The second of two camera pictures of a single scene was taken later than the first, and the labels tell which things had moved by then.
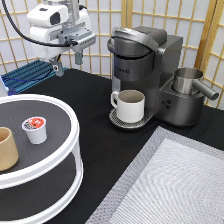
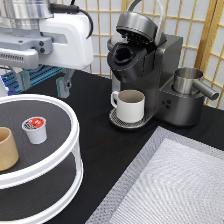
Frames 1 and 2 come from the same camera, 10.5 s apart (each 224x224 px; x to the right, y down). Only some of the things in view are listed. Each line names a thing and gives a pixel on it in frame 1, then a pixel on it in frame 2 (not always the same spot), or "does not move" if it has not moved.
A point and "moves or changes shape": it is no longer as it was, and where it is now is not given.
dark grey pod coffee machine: (145, 58) moves or changes shape
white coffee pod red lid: (35, 128) does not move
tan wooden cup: (9, 155) does not move
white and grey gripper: (60, 24) to (33, 37)
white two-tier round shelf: (49, 177) does not move
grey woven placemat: (173, 179) does not move
